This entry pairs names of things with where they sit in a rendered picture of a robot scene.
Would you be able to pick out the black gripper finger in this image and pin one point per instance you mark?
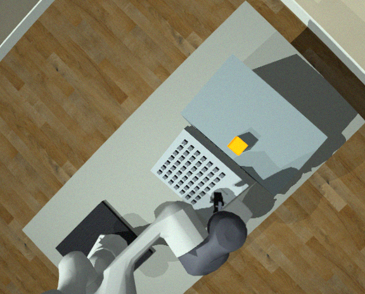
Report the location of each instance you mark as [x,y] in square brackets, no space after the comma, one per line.
[218,201]

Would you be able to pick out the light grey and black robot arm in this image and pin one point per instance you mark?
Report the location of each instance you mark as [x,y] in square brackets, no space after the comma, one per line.
[200,251]

